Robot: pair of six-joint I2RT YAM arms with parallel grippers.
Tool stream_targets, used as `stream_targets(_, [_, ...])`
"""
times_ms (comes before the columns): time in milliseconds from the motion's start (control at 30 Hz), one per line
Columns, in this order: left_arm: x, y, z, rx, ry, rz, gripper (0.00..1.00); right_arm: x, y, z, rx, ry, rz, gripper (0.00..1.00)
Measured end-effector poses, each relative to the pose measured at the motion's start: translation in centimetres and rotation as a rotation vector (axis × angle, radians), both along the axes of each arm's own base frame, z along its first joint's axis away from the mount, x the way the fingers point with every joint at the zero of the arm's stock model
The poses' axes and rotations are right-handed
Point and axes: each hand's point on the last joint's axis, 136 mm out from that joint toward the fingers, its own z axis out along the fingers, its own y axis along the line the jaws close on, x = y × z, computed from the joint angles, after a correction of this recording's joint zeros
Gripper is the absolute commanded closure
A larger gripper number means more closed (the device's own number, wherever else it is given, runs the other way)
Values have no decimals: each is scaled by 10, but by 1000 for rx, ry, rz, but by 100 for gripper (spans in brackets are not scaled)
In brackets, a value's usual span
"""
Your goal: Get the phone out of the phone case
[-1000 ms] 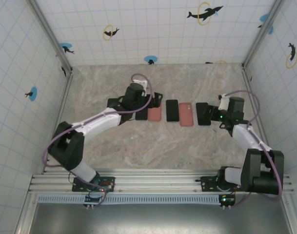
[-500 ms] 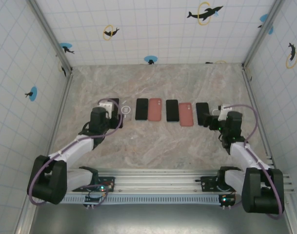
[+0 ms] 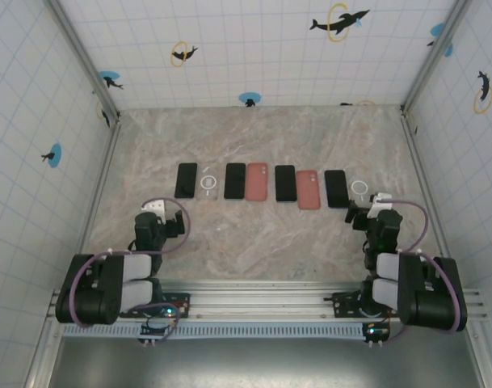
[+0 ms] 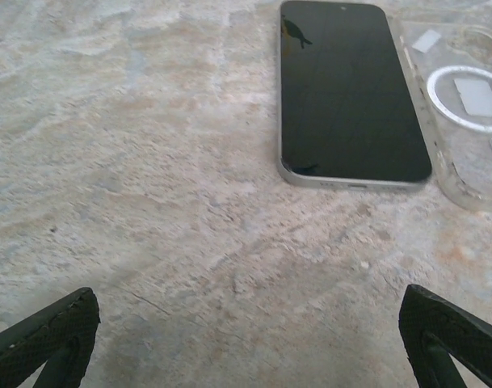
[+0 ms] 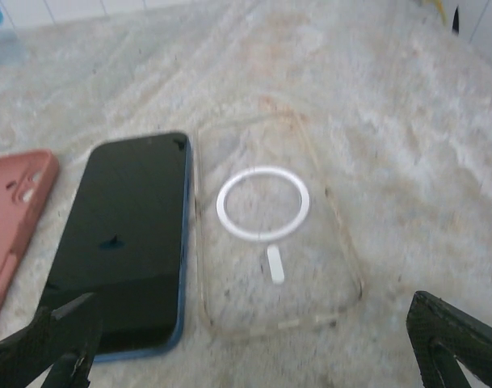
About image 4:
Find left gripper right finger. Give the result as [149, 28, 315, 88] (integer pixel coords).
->
[398, 284, 492, 388]

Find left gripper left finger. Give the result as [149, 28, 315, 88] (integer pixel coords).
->
[0, 287, 101, 388]

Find black smartphone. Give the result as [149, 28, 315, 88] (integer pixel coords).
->
[275, 0, 434, 193]

